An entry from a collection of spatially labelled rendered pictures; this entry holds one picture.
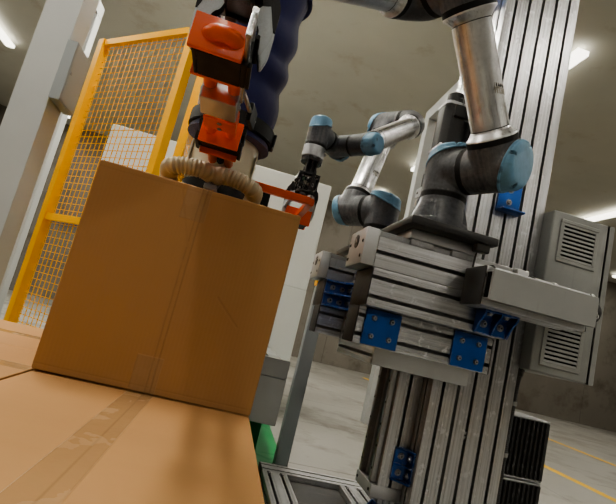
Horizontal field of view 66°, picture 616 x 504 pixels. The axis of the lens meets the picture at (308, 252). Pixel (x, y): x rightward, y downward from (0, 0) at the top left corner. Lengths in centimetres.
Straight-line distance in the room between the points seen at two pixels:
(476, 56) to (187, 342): 85
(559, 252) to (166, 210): 109
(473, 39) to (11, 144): 204
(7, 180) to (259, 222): 174
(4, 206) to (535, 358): 219
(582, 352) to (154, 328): 116
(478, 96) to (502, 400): 83
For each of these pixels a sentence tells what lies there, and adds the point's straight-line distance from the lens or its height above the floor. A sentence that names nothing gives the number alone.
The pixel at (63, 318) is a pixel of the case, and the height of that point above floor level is 64.
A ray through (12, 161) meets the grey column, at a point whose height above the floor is 114.
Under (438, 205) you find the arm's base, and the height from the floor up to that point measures 109.
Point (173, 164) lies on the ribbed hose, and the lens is 109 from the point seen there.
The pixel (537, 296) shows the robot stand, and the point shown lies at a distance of 115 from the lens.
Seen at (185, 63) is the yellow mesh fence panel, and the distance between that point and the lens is 265.
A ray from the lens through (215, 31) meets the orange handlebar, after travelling 68.
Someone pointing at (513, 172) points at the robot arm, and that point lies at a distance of 116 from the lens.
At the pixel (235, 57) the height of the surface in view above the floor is 105.
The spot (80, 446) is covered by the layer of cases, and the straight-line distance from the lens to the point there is 62.
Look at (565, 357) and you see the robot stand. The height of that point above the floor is 82.
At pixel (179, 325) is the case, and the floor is 68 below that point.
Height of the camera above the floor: 73
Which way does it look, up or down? 9 degrees up
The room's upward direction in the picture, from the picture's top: 14 degrees clockwise
